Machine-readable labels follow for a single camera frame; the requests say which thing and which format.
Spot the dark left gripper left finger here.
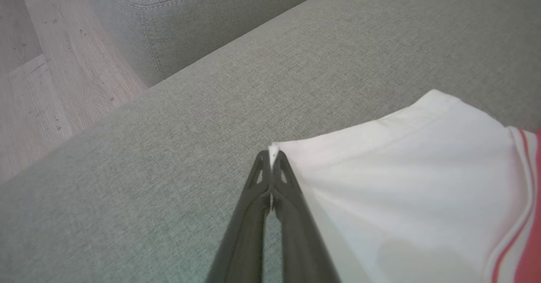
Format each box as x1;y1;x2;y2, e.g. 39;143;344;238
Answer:
205;150;272;283

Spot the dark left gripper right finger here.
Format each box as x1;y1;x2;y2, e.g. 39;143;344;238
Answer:
270;150;342;283

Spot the red basketball jersey white trim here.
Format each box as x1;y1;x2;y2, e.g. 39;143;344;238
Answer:
269;89;541;283

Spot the grey sofa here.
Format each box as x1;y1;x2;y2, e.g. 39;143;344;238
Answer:
0;0;541;283

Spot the grey fabric sofa armrest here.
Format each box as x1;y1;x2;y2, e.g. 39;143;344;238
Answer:
80;0;348;88

